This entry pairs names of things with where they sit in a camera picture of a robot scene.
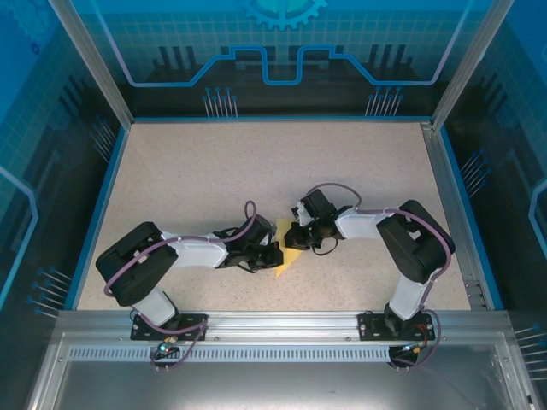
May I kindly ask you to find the yellow cloth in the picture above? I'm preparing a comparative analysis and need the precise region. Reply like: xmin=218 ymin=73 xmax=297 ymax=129
xmin=273 ymin=217 xmax=307 ymax=278

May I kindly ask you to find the grey metal sheet tray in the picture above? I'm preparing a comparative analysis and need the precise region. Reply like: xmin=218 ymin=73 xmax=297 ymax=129
xmin=25 ymin=332 xmax=539 ymax=410

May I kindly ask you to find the blue table border strip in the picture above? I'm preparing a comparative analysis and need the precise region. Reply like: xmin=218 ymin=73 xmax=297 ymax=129
xmin=63 ymin=114 xmax=506 ymax=312

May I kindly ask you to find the blue gear print panel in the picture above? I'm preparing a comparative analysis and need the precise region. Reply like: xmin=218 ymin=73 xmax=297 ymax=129
xmin=70 ymin=0 xmax=488 ymax=119

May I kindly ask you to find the blue grid print panel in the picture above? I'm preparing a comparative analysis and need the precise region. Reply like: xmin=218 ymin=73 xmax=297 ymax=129
xmin=0 ymin=0 xmax=129 ymax=410
xmin=444 ymin=0 xmax=547 ymax=410

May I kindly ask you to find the thin black right gripper cable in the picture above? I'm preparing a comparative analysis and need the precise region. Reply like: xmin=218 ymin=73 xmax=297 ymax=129
xmin=311 ymin=237 xmax=342 ymax=257

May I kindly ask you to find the wide aluminium rail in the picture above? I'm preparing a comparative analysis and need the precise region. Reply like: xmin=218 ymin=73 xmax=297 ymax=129
xmin=57 ymin=310 xmax=512 ymax=343

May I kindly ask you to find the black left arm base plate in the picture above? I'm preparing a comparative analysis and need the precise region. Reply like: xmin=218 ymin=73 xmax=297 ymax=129
xmin=131 ymin=313 xmax=210 ymax=342

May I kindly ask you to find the slotted aluminium cable duct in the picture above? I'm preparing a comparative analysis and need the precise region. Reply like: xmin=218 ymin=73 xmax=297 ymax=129
xmin=67 ymin=347 xmax=508 ymax=364

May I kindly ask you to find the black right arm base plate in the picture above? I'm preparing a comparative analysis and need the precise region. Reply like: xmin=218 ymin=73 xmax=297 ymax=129
xmin=357 ymin=311 xmax=432 ymax=342

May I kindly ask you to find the narrow aluminium rail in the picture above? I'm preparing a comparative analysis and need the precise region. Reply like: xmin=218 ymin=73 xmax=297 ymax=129
xmin=421 ymin=121 xmax=491 ymax=311

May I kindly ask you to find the aluminium frame post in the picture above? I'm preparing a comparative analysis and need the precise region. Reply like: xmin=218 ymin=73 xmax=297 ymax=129
xmin=46 ymin=0 xmax=134 ymax=127
xmin=431 ymin=0 xmax=514 ymax=129

